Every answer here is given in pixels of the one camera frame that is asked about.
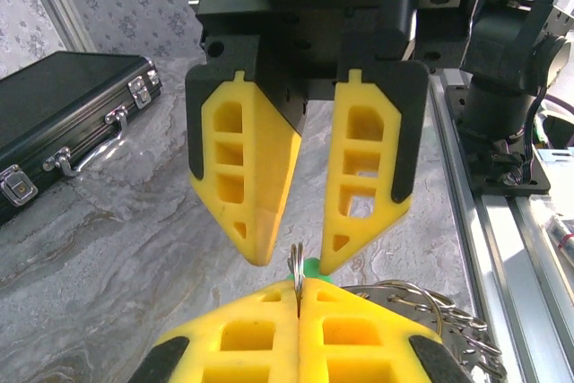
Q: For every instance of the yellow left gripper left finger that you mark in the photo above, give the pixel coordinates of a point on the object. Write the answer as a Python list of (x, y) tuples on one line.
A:
[(246, 347)]

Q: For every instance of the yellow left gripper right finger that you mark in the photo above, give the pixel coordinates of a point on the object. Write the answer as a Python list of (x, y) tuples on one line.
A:
[(359, 347)]

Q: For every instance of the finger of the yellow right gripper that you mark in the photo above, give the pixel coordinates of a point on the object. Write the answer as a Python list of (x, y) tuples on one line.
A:
[(269, 167), (403, 132)]

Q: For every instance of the green plastic key tag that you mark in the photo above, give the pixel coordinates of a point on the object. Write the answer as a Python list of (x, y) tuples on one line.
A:
[(314, 268)]

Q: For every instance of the steel split keyring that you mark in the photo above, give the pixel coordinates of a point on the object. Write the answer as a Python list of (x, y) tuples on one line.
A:
[(294, 266)]

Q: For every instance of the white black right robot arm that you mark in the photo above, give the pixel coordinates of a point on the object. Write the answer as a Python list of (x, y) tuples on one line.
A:
[(502, 42)]

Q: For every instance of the small picture card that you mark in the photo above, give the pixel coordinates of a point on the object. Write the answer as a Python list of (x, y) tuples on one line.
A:
[(562, 239)]

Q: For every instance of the black hard carrying case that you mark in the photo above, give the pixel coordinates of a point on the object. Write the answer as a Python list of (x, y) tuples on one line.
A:
[(58, 100)]

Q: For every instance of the aluminium mounting rail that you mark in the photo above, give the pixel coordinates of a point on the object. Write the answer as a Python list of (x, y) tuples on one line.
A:
[(507, 266)]

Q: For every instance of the aluminium frame post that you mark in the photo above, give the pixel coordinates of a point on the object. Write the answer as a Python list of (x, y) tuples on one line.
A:
[(58, 2)]

